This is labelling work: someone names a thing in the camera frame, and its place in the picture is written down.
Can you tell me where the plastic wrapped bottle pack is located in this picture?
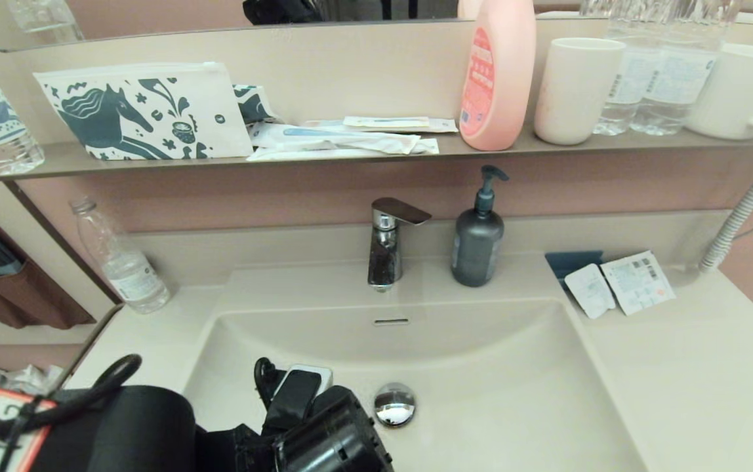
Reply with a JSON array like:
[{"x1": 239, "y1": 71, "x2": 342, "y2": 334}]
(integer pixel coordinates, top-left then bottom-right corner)
[{"x1": 0, "y1": 364, "x2": 66, "y2": 395}]

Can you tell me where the dark grey soap dispenser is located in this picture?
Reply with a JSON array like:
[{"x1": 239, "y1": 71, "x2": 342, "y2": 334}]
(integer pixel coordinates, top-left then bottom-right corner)
[{"x1": 450, "y1": 165, "x2": 510, "y2": 288}]

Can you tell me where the long white amenity packet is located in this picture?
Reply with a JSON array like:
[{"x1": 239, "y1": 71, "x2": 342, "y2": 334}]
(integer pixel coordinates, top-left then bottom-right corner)
[{"x1": 247, "y1": 138, "x2": 440, "y2": 163}]

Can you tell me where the clear plastic water bottle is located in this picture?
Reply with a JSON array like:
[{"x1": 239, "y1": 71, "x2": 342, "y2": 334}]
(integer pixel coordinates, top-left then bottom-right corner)
[
  {"x1": 630, "y1": 0, "x2": 741, "y2": 137},
  {"x1": 593, "y1": 0, "x2": 666, "y2": 137}
]

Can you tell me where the white toothbrush packet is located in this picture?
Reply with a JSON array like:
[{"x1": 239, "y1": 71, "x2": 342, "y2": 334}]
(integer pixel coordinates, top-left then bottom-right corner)
[{"x1": 248, "y1": 123, "x2": 423, "y2": 157}]

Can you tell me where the chrome drain stopper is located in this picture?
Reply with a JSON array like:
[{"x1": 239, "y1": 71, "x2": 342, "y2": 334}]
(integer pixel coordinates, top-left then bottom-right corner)
[{"x1": 373, "y1": 383, "x2": 417, "y2": 428}]

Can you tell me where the white coiled cord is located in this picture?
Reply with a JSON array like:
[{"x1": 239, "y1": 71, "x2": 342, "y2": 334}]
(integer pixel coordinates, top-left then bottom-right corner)
[{"x1": 699, "y1": 159, "x2": 753, "y2": 274}]

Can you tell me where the beige ceramic sink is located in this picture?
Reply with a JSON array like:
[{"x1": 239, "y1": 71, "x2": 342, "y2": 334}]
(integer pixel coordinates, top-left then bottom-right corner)
[{"x1": 180, "y1": 261, "x2": 653, "y2": 472}]

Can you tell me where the dark blue tray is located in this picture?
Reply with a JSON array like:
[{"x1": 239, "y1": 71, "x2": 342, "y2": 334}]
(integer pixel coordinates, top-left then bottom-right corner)
[{"x1": 544, "y1": 250, "x2": 604, "y2": 289}]

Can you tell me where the slim clear water bottle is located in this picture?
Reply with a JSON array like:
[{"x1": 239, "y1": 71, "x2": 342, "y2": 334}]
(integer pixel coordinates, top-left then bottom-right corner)
[{"x1": 70, "y1": 196, "x2": 172, "y2": 315}]

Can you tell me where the beige wall shelf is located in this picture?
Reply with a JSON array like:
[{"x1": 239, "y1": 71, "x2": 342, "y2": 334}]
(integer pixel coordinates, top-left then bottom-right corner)
[{"x1": 0, "y1": 127, "x2": 753, "y2": 185}]

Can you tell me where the white handled mug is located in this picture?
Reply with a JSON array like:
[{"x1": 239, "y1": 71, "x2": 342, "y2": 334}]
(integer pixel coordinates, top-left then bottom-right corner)
[{"x1": 685, "y1": 43, "x2": 753, "y2": 141}]

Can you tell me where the pink lotion bottle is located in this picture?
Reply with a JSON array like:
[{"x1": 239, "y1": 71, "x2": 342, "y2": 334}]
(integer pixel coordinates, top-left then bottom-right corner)
[{"x1": 458, "y1": 0, "x2": 537, "y2": 152}]

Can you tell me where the brown wall pocket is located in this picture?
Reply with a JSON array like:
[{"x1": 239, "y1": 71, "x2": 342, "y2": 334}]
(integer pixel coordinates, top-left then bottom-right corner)
[{"x1": 0, "y1": 222, "x2": 97, "y2": 330}]

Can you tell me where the small white sachet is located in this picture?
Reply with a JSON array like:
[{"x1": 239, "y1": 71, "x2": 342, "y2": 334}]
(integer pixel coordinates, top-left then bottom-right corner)
[{"x1": 563, "y1": 263, "x2": 616, "y2": 320}]

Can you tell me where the white horse print pouch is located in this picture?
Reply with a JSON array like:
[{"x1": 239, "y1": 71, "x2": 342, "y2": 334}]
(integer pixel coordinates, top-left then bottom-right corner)
[{"x1": 33, "y1": 62, "x2": 254, "y2": 162}]

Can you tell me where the flat pale amenity packet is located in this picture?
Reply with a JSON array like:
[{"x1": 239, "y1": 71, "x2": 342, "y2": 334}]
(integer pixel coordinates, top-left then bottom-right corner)
[{"x1": 303, "y1": 116, "x2": 459, "y2": 134}]

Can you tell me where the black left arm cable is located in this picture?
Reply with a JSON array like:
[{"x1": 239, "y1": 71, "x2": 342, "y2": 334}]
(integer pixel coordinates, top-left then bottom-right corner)
[{"x1": 0, "y1": 354, "x2": 280, "y2": 443}]

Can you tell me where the wall mirror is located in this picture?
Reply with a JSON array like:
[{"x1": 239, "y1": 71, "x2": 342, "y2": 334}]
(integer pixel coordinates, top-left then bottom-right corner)
[{"x1": 0, "y1": 0, "x2": 753, "y2": 54}]

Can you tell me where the large white barcode sachet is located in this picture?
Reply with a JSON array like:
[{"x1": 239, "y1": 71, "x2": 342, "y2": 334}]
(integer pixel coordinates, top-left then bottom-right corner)
[{"x1": 599, "y1": 250, "x2": 676, "y2": 317}]

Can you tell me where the white tumbler cup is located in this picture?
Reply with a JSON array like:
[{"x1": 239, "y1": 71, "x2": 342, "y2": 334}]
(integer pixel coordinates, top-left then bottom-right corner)
[{"x1": 533, "y1": 37, "x2": 627, "y2": 146}]

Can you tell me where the chrome faucet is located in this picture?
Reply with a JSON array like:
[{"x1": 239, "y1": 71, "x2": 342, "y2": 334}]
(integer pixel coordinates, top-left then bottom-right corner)
[{"x1": 367, "y1": 197, "x2": 432, "y2": 293}]

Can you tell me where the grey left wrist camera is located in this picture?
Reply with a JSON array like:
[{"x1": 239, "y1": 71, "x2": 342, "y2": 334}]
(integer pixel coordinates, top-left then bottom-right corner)
[{"x1": 269, "y1": 364, "x2": 334, "y2": 435}]

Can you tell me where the small blue print pouch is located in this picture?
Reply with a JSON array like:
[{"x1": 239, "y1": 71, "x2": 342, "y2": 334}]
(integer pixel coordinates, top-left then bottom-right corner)
[{"x1": 234, "y1": 84, "x2": 279, "y2": 126}]

